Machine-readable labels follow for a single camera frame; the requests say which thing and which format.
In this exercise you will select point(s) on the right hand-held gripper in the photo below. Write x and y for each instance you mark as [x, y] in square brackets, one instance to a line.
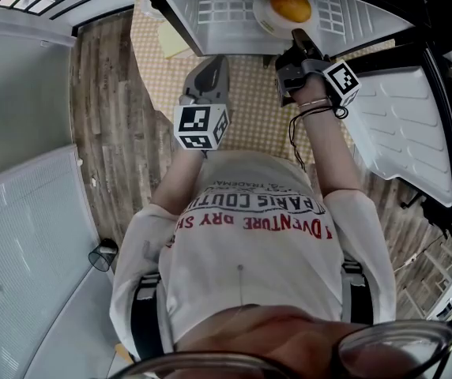
[305, 65]

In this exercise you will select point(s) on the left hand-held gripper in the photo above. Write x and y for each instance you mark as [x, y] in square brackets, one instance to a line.
[200, 126]

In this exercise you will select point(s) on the orange fruit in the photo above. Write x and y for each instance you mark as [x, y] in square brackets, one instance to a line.
[290, 4]

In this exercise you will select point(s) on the white plate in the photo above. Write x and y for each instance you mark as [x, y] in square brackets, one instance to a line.
[265, 18]

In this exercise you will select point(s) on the person's left forearm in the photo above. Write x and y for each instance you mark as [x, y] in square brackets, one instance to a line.
[182, 180]

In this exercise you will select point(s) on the person's right forearm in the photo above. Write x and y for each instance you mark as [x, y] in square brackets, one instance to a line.
[328, 152]

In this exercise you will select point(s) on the yellow cloth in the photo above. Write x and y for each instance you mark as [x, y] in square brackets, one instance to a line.
[170, 43]

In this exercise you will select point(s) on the white printed t-shirt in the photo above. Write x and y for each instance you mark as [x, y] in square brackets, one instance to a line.
[249, 259]

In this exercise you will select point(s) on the black mesh bin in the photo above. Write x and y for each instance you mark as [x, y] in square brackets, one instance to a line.
[101, 256]

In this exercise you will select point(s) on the frosted glass door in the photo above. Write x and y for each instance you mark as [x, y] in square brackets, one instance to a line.
[24, 243]

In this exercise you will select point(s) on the person's face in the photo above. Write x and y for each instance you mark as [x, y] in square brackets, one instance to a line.
[289, 338]

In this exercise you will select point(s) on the dark-framed glasses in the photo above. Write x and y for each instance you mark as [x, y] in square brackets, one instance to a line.
[400, 350]

